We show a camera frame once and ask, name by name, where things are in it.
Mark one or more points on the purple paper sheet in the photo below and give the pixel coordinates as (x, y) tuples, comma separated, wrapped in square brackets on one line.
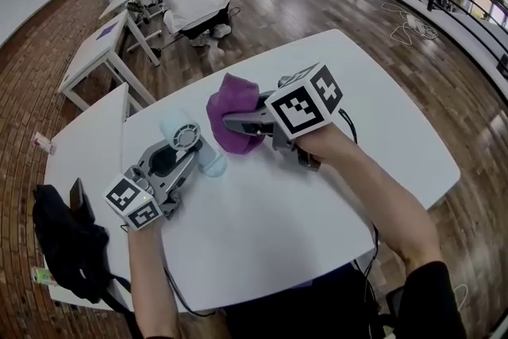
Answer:
[(108, 30)]

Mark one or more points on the person's black clothing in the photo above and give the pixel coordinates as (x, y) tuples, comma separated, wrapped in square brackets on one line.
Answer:
[(428, 305)]

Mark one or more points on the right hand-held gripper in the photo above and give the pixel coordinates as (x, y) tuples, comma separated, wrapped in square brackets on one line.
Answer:
[(301, 107)]

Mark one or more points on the purple cloth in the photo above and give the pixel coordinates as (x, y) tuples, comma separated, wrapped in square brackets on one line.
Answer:
[(234, 99)]

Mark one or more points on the person's right hand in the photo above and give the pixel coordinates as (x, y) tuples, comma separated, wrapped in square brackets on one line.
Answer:
[(309, 162)]

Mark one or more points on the black backpack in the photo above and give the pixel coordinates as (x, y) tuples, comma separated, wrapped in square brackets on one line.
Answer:
[(71, 246)]

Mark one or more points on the black phone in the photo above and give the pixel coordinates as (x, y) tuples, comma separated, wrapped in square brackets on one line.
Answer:
[(77, 192)]

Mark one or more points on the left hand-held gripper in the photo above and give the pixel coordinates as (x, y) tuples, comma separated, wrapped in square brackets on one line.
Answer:
[(131, 202)]

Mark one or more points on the person's right forearm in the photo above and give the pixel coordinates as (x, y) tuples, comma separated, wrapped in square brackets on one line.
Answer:
[(369, 194)]

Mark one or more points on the person's left forearm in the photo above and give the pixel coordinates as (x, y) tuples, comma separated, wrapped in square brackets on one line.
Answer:
[(152, 282)]

